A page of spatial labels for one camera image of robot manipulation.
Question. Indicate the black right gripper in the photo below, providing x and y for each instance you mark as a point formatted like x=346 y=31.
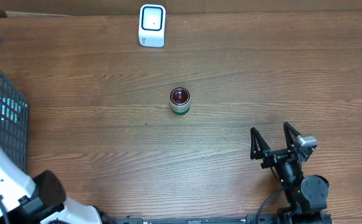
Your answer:
x=274 y=157

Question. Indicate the teal snack packet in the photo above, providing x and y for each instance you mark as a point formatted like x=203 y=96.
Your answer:
x=12 y=110

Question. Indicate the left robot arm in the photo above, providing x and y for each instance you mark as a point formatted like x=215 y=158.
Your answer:
x=25 y=199

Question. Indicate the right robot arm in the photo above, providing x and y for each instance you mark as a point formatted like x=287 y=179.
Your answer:
x=306 y=196

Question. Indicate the white barcode scanner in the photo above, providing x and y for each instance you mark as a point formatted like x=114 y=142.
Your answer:
x=152 y=22

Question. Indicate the grey plastic shopping basket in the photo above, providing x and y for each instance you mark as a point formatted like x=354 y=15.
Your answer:
x=14 y=137

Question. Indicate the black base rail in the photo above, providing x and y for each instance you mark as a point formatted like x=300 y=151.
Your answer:
x=249 y=219

